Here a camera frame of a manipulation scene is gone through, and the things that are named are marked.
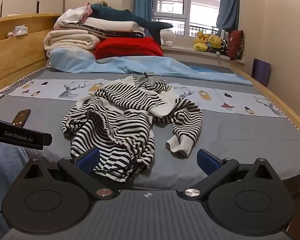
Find yellow duck plush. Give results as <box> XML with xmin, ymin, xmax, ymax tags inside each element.
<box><xmin>193</xmin><ymin>31</ymin><xmax>210</xmax><ymax>52</ymax></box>

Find person's blue fleece clothing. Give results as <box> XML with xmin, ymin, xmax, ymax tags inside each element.
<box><xmin>0</xmin><ymin>144</ymin><xmax>32</xmax><ymax>233</ymax></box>

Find black white striped plush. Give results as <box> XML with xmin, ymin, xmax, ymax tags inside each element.
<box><xmin>216</xmin><ymin>39</ymin><xmax>230</xmax><ymax>56</ymax></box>

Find white plush toy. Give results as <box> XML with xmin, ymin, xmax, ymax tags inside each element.
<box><xmin>160</xmin><ymin>28</ymin><xmax>176</xmax><ymax>47</ymax></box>

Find dark remote control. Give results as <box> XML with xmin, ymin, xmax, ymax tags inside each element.
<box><xmin>11</xmin><ymin>109</ymin><xmax>32</xmax><ymax>127</ymax></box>

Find white cable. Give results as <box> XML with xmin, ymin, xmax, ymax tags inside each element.
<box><xmin>0</xmin><ymin>78</ymin><xmax>31</xmax><ymax>101</ymax></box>

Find purple bag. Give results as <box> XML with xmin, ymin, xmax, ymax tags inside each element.
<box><xmin>251</xmin><ymin>58</ymin><xmax>271</xmax><ymax>88</ymax></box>

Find light blue sheet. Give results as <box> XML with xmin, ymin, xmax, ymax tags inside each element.
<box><xmin>47</xmin><ymin>48</ymin><xmax>253</xmax><ymax>86</ymax></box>

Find black white striped sweater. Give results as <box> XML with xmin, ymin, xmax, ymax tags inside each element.
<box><xmin>90</xmin><ymin>72</ymin><xmax>203</xmax><ymax>158</ymax></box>

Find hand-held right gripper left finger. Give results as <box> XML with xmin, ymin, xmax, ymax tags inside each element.
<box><xmin>22</xmin><ymin>147</ymin><xmax>120</xmax><ymax>201</ymax></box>

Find tissue pack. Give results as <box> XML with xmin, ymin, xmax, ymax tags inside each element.
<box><xmin>12</xmin><ymin>24</ymin><xmax>28</xmax><ymax>36</ymax></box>

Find cream folded blanket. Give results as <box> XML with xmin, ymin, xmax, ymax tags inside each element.
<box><xmin>43</xmin><ymin>29</ymin><xmax>101</xmax><ymax>53</ymax></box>

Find blue curtain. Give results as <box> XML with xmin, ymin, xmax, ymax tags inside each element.
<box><xmin>133</xmin><ymin>0</ymin><xmax>154</xmax><ymax>38</ymax></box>
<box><xmin>216</xmin><ymin>0</ymin><xmax>241</xmax><ymax>34</ymax></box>

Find white and pink cloth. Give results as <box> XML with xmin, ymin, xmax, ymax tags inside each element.
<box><xmin>55</xmin><ymin>3</ymin><xmax>93</xmax><ymax>24</ymax></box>

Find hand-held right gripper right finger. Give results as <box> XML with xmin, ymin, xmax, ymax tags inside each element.
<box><xmin>177</xmin><ymin>149</ymin><xmax>278</xmax><ymax>202</ymax></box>

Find red blanket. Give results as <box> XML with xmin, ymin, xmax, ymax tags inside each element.
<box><xmin>94</xmin><ymin>36</ymin><xmax>164</xmax><ymax>59</ymax></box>

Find dark red cushion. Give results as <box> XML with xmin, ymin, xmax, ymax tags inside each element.
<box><xmin>227</xmin><ymin>29</ymin><xmax>245</xmax><ymax>61</ymax></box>

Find black white striped pants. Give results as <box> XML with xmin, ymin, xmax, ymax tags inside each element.
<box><xmin>61</xmin><ymin>97</ymin><xmax>156</xmax><ymax>182</ymax></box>

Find white windowsill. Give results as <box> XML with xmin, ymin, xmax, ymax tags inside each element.
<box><xmin>161</xmin><ymin>44</ymin><xmax>245</xmax><ymax>64</ymax></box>

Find dark blue shark plush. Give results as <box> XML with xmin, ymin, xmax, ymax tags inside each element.
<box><xmin>88</xmin><ymin>2</ymin><xmax>174</xmax><ymax>46</ymax></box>

